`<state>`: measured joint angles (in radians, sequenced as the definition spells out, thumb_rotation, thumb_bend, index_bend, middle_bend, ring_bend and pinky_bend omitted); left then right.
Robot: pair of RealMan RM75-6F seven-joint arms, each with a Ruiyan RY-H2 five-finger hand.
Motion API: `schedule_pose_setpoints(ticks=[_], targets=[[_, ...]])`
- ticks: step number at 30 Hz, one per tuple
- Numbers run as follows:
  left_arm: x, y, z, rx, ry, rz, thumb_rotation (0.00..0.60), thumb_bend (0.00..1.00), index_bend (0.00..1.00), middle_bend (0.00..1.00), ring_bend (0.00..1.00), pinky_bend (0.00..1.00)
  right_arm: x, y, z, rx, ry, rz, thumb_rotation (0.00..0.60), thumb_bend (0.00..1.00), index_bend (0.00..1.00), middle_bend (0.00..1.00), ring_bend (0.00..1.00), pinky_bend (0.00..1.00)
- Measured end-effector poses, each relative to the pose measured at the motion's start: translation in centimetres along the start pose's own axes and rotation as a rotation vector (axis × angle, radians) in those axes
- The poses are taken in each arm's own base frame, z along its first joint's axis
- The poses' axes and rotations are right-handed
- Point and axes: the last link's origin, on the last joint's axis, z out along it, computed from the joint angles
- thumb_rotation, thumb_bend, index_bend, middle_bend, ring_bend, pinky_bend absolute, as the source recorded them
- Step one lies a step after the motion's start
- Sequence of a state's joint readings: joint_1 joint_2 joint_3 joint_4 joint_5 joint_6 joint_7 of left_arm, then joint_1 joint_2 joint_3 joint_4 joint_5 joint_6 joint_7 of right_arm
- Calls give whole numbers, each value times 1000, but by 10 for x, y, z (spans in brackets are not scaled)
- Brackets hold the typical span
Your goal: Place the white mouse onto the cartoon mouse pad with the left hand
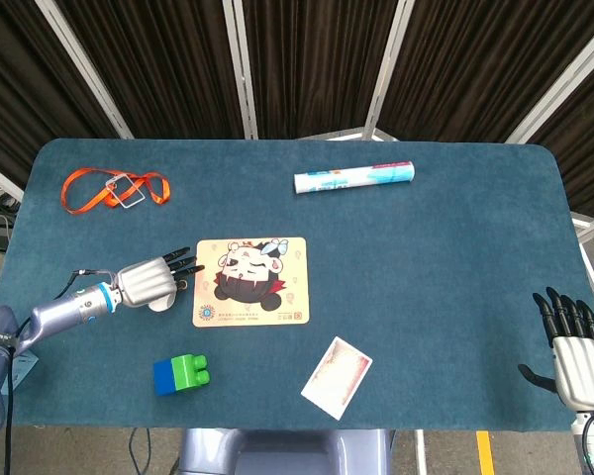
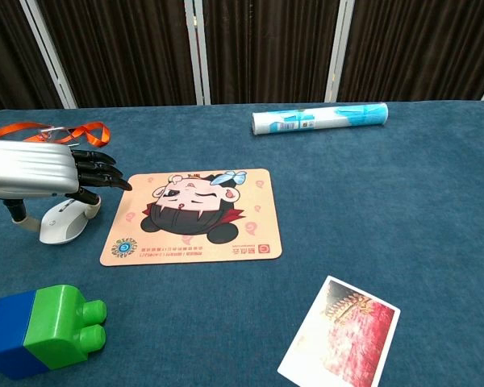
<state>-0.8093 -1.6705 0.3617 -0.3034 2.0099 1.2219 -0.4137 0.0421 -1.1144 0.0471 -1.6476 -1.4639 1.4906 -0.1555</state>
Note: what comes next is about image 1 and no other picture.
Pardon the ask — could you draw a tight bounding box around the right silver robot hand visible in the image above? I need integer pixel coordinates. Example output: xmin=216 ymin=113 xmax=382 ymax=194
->
xmin=518 ymin=285 xmax=594 ymax=412

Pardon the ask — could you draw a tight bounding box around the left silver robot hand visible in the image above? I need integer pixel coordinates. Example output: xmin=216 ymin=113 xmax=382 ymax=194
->
xmin=112 ymin=245 xmax=206 ymax=308

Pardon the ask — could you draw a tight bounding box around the cartoon character mouse pad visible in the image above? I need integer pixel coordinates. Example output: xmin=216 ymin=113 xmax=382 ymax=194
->
xmin=192 ymin=237 xmax=311 ymax=329

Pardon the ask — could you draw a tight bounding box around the clear plastic badge holder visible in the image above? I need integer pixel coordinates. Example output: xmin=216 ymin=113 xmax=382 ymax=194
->
xmin=104 ymin=173 xmax=146 ymax=209

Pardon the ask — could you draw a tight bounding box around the blue toy building block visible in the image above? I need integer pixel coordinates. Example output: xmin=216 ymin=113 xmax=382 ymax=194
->
xmin=152 ymin=358 xmax=178 ymax=397

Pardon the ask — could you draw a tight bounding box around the green toy building block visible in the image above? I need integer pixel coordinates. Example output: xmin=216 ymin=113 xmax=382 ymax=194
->
xmin=170 ymin=353 xmax=212 ymax=394

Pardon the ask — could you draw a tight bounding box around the blue felt table cover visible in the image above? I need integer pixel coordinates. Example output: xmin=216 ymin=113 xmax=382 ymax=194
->
xmin=0 ymin=137 xmax=581 ymax=432

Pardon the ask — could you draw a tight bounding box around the red and white postcard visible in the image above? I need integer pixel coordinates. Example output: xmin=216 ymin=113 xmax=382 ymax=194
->
xmin=300 ymin=335 xmax=374 ymax=422

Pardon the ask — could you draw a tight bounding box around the dark curtain partition panel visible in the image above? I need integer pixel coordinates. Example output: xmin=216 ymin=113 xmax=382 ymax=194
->
xmin=365 ymin=0 xmax=594 ymax=144
xmin=222 ymin=0 xmax=407 ymax=140
xmin=0 ymin=0 xmax=133 ymax=192
xmin=507 ymin=29 xmax=594 ymax=222
xmin=34 ymin=0 xmax=256 ymax=140

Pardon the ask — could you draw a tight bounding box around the grey robot torso base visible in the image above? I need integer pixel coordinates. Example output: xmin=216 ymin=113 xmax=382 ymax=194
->
xmin=177 ymin=427 xmax=395 ymax=475

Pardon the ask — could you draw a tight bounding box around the white and blue rolled tube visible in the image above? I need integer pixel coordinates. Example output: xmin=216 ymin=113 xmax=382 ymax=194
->
xmin=293 ymin=160 xmax=417 ymax=197

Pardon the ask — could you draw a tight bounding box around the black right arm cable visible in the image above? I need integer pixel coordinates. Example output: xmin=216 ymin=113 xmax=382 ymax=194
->
xmin=578 ymin=413 xmax=594 ymax=475

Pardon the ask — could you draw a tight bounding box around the orange lanyard strap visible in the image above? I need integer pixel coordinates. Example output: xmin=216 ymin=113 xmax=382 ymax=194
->
xmin=60 ymin=168 xmax=171 ymax=215

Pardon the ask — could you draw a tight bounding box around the black floor cable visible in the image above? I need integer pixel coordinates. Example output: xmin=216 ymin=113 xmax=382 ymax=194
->
xmin=127 ymin=427 xmax=152 ymax=475

